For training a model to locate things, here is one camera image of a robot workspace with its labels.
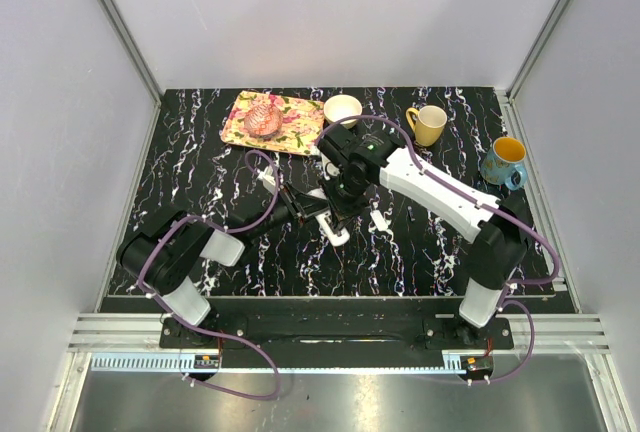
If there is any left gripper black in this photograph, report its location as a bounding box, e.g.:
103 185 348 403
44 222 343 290
250 181 330 241

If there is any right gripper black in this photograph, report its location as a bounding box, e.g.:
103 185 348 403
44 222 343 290
317 171 370 233

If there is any white battery cover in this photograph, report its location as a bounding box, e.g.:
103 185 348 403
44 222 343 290
370 209 390 232

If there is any white remote control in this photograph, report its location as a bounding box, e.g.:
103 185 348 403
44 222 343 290
308 188 350 247

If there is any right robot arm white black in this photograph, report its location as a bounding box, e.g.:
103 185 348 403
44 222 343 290
317 124 530 348

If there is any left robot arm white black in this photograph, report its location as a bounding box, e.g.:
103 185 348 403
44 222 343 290
116 185 329 348

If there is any floral rectangular tray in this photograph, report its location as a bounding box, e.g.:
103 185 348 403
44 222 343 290
220 90 324 156

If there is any cream ceramic bowl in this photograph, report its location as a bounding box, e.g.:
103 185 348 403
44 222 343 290
323 94 363 129

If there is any red patterned bowl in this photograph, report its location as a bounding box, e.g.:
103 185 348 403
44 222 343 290
244 104 283 139

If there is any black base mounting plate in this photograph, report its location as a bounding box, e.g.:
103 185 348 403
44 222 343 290
159 297 514 371

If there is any blue mug yellow inside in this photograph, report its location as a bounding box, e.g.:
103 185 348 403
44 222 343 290
480 136 528 191

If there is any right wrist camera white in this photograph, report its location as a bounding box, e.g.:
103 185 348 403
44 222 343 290
323 161 340 177

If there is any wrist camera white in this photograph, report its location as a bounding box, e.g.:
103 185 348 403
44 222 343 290
258 167 278 194
323 161 340 177

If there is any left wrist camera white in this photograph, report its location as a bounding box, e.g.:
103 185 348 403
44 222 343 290
258 167 278 194

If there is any left aluminium frame post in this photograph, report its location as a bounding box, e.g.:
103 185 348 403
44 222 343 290
97 0 163 104

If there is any aluminium frame post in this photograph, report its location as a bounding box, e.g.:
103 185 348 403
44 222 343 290
505 0 574 102
97 0 163 104

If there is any right aluminium frame post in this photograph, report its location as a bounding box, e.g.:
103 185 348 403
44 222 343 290
505 0 574 102

